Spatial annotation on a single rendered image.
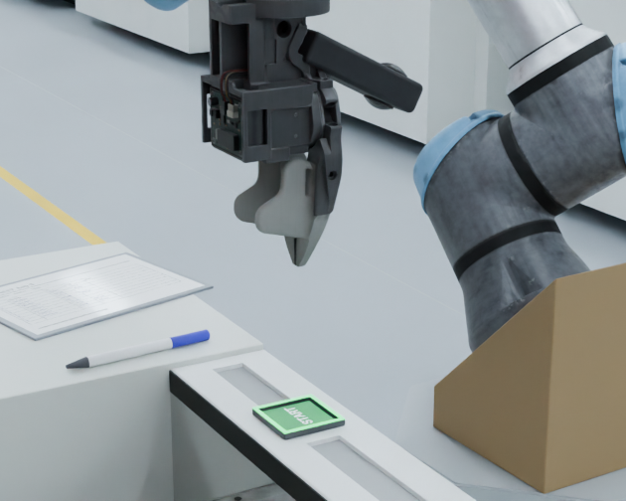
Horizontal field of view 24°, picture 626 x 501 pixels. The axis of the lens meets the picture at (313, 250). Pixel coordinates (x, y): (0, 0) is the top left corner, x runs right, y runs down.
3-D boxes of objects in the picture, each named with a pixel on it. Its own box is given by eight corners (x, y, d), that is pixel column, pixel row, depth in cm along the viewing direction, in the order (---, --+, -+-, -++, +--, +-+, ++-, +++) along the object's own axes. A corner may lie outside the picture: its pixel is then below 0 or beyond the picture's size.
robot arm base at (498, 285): (563, 349, 155) (525, 268, 159) (643, 286, 143) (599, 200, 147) (451, 379, 148) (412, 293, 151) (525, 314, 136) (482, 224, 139)
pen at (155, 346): (68, 363, 125) (210, 331, 132) (64, 359, 126) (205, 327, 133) (69, 374, 125) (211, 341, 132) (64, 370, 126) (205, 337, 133)
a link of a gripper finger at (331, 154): (291, 206, 112) (290, 95, 109) (311, 202, 112) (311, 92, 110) (321, 222, 108) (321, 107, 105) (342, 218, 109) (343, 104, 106)
